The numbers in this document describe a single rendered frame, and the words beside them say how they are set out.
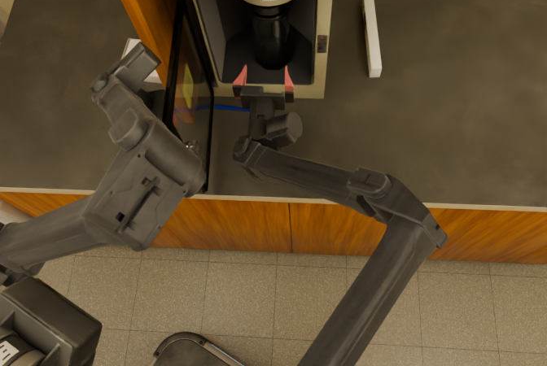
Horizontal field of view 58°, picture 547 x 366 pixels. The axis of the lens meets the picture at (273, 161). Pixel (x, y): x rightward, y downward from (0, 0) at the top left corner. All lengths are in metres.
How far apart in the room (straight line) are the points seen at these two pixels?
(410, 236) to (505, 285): 1.66
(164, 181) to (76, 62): 1.12
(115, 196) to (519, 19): 1.39
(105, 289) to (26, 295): 1.84
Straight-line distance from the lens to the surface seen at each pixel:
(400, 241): 0.72
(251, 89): 1.14
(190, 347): 1.98
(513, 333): 2.34
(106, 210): 0.53
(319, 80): 1.33
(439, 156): 1.39
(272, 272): 2.21
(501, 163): 1.43
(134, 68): 0.97
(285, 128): 1.04
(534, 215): 1.61
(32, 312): 0.51
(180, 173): 0.56
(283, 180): 0.95
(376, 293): 0.70
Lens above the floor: 2.17
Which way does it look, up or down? 67 degrees down
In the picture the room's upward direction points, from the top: 8 degrees counter-clockwise
